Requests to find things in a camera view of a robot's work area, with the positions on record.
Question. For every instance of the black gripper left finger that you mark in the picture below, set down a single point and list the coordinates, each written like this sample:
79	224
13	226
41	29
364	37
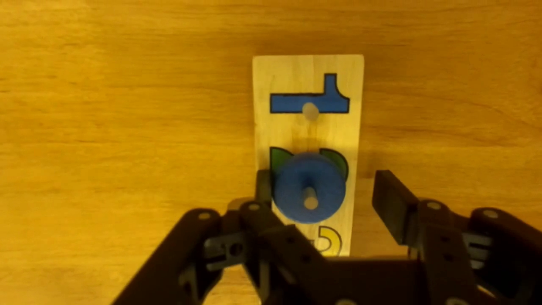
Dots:
242	265

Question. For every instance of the wooden holder board with shapes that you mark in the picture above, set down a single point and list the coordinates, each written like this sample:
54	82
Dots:
293	76

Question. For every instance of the blue round knobbed puzzle piece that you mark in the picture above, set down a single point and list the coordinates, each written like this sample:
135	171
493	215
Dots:
293	188

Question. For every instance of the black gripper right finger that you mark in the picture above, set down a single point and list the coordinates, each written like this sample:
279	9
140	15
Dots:
462	259

